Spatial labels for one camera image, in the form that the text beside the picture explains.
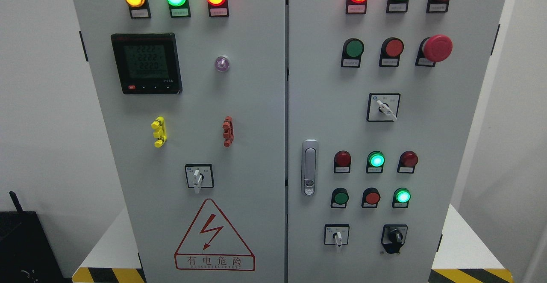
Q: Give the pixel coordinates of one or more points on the green lit indicator light middle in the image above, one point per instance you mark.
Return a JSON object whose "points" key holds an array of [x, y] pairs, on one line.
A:
{"points": [[375, 162]]}

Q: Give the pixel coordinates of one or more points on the dark red indicator light right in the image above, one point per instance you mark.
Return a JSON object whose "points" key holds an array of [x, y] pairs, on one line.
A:
{"points": [[407, 162]]}

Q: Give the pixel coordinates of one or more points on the silver cabinet door handle lock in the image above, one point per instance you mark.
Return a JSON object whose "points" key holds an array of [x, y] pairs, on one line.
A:
{"points": [[309, 166]]}

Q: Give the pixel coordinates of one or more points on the red plastic terminal clip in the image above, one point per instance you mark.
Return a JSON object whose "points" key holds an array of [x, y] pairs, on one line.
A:
{"points": [[228, 129]]}

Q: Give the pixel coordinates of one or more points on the red emergency stop mushroom button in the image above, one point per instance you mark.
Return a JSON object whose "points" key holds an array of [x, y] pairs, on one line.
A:
{"points": [[434, 49]]}

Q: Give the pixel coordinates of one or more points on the left grey cabinet door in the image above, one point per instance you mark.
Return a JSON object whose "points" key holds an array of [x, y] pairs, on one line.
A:
{"points": [[249, 175]]}

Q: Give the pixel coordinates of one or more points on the dark red indicator light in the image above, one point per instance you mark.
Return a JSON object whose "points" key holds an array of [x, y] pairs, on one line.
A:
{"points": [[407, 162], [342, 161]]}

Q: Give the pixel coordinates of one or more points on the dark red indicator light left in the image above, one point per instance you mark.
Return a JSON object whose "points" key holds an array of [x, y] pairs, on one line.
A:
{"points": [[342, 161]]}

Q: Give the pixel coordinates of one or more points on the green push button second row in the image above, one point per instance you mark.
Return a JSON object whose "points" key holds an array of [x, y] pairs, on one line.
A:
{"points": [[352, 51]]}

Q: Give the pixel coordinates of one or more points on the grey cabinet door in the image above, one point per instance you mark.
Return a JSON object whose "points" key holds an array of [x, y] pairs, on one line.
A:
{"points": [[249, 175], [329, 103]]}

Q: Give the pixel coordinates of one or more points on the yellow plastic terminal clip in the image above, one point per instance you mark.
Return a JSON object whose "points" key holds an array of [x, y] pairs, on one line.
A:
{"points": [[159, 133]]}

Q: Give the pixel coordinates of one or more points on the black box with antenna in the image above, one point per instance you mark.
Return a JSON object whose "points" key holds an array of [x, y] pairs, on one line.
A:
{"points": [[25, 253]]}

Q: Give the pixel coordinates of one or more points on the green lit push button lower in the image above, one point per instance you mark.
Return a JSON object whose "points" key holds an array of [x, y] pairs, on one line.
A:
{"points": [[401, 198]]}

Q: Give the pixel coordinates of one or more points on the red electric hazard warning sticker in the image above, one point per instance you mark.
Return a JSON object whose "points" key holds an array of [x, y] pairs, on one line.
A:
{"points": [[211, 243]]}

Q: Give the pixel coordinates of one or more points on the black rotary knob switch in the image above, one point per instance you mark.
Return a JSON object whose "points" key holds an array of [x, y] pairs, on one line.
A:
{"points": [[393, 237]]}

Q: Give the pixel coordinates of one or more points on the red push button second row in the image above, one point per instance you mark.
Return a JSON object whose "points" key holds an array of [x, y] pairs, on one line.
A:
{"points": [[390, 53]]}

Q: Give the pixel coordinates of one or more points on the black digital power meter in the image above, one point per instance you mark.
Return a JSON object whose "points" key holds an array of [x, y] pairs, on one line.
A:
{"points": [[147, 63]]}

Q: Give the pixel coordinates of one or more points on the right grey cabinet door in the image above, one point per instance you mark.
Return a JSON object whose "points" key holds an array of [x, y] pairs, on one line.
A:
{"points": [[329, 103]]}

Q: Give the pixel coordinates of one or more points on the yellow indicator light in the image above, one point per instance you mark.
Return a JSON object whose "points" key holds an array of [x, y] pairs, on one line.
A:
{"points": [[138, 9]]}

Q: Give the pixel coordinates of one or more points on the green push button lower row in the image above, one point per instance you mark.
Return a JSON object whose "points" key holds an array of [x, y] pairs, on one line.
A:
{"points": [[339, 198]]}

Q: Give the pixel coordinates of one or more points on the clear small light bulb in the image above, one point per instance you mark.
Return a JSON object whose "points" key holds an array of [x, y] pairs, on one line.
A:
{"points": [[222, 63]]}

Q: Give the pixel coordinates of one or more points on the green indicator light top left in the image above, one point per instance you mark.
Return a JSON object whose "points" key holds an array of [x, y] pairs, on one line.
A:
{"points": [[179, 8]]}

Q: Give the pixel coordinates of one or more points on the red push button lower row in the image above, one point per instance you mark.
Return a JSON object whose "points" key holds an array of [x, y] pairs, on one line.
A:
{"points": [[370, 198]]}

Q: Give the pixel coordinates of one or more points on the white rotary selector switch bottom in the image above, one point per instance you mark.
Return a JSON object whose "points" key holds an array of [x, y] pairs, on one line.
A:
{"points": [[336, 235]]}

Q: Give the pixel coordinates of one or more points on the white rotary selector switch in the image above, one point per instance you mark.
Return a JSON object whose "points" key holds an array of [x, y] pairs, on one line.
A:
{"points": [[336, 235], [383, 107], [199, 176]]}

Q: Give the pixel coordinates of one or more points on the red indicator light top left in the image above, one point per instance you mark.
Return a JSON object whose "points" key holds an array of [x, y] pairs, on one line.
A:
{"points": [[218, 8]]}

